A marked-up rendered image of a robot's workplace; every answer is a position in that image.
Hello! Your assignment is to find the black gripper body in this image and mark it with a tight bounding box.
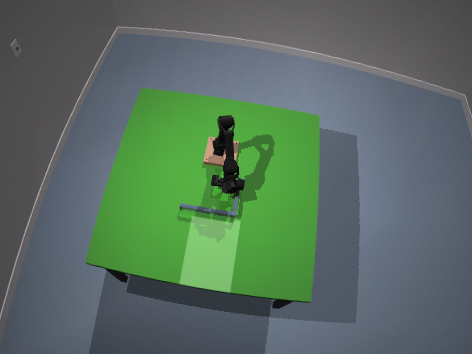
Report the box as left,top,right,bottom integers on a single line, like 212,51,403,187
211,175,245,190

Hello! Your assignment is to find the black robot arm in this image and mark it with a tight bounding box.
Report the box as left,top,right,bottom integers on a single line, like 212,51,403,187
212,115,239,194

